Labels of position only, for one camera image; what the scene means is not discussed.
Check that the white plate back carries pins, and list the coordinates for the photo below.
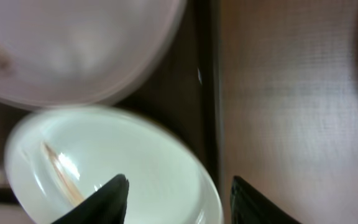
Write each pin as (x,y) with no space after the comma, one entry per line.
(71,52)

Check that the white plate front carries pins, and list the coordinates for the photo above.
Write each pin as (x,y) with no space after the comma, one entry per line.
(56,159)

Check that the white plate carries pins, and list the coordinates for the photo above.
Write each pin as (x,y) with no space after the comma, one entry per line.
(56,159)
(71,52)

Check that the brown plastic tray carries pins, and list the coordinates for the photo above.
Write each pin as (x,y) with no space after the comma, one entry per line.
(180,94)

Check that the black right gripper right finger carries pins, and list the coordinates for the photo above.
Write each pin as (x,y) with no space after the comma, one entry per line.
(249,206)

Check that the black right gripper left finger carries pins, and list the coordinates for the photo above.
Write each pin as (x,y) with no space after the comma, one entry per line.
(107,205)

